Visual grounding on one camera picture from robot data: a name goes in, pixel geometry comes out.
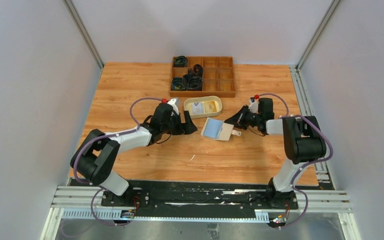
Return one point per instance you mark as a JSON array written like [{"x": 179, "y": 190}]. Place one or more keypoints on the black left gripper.
[{"x": 187, "y": 128}]

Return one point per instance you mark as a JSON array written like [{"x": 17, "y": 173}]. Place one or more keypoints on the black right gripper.
[{"x": 238, "y": 119}]

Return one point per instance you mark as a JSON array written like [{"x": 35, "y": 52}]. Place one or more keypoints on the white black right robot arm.
[{"x": 302, "y": 139}]

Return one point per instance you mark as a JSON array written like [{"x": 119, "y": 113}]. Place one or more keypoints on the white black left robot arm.
[{"x": 96, "y": 156}]

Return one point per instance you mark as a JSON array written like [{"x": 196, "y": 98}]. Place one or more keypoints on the white card in tray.
[{"x": 197, "y": 108}]

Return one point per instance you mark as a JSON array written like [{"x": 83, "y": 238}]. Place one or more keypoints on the beige oval tray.
[{"x": 188, "y": 102}]

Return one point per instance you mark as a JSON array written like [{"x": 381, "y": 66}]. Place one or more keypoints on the wooden compartment box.
[{"x": 218, "y": 77}]

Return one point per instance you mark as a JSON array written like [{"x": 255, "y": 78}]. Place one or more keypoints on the rolled black belt middle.
[{"x": 197, "y": 70}]

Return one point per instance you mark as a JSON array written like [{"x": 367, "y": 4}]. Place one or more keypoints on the rolled black belt top left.
[{"x": 180, "y": 61}]

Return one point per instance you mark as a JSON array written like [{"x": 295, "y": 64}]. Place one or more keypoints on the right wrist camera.
[{"x": 253, "y": 104}]

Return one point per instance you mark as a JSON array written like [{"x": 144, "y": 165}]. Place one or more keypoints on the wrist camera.
[
  {"x": 253, "y": 104},
  {"x": 174, "y": 102}
]

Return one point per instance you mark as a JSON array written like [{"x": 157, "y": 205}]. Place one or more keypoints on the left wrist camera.
[{"x": 174, "y": 102}]

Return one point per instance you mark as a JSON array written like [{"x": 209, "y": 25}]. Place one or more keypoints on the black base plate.
[{"x": 197, "y": 200}]

